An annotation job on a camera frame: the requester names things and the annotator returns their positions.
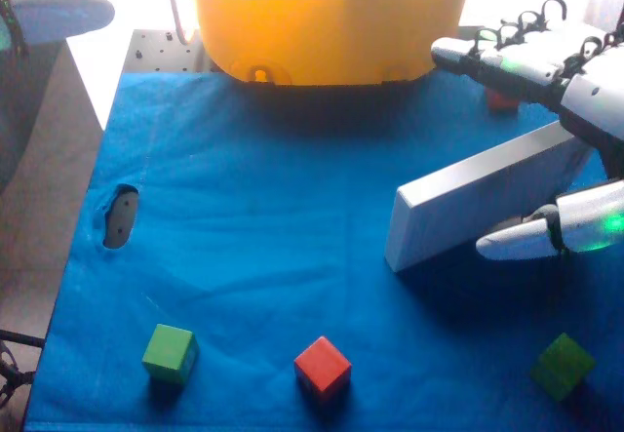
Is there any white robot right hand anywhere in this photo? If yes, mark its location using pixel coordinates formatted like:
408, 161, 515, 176
431, 0, 624, 262

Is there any white box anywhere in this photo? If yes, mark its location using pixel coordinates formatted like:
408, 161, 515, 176
384, 119, 594, 274

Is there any yellow plastic bin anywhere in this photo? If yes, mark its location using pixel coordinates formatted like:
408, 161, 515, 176
164, 0, 485, 87

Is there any red block with number three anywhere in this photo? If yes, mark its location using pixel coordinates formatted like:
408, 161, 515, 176
486, 88, 521, 114

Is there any green wooden block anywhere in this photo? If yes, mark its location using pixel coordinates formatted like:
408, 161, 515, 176
141, 323, 200, 385
529, 332, 598, 403

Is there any blue table cloth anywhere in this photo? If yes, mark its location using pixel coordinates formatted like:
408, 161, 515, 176
23, 68, 624, 432

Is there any red wooden block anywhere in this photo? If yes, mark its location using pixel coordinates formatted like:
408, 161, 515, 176
293, 335, 353, 407

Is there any black tripod leg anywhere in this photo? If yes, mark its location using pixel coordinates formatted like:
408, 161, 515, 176
0, 329, 48, 407

